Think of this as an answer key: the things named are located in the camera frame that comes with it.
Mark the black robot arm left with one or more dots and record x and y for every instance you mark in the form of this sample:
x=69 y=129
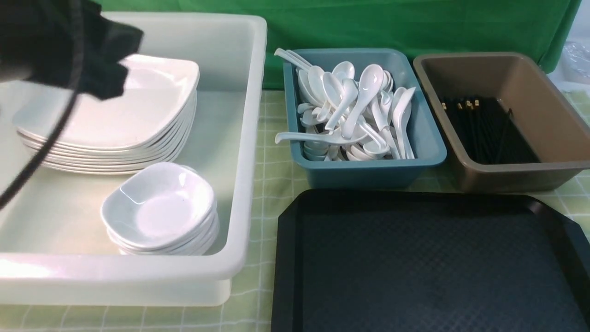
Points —
x=21 y=22

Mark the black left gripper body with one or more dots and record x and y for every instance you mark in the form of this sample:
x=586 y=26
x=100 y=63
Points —
x=105 y=44

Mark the large white square plate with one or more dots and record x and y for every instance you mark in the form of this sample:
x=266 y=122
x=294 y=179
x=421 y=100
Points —
x=155 y=91

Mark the brown plastic chopstick bin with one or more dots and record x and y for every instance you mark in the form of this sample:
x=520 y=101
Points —
x=554 y=130

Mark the pile of white soup spoons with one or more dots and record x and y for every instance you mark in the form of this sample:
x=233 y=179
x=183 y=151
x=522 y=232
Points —
x=328 y=97

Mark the stack of white square plates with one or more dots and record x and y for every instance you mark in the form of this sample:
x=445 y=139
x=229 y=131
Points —
x=165 y=147

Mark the teal plastic cutlery bin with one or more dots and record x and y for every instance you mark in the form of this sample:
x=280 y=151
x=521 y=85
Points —
x=425 y=139

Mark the stack of small white bowls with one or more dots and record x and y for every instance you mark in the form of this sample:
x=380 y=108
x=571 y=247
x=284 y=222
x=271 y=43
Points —
x=166 y=209

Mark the green checkered tablecloth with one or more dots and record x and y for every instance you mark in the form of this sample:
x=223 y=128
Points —
x=277 y=181

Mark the green backdrop cloth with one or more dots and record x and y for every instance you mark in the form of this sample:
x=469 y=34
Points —
x=536 y=28

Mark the pile of black chopsticks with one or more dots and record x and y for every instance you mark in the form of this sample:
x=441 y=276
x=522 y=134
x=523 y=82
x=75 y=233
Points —
x=488 y=131

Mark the black serving tray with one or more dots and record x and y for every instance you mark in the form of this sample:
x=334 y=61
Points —
x=386 y=261

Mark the white ceramic soup spoon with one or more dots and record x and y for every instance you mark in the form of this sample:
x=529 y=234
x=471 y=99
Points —
x=370 y=84

